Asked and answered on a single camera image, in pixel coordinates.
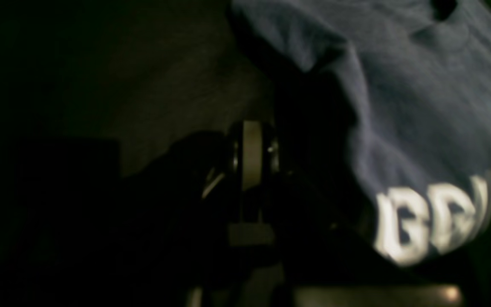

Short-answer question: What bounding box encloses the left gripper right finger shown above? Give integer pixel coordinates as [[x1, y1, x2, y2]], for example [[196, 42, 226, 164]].
[[241, 121, 465, 307]]

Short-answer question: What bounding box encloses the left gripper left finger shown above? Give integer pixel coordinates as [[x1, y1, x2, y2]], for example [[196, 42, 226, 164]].
[[0, 126, 243, 307]]

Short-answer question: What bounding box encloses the blue-grey t-shirt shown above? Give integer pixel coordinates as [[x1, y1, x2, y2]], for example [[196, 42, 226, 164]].
[[230, 0, 491, 266]]

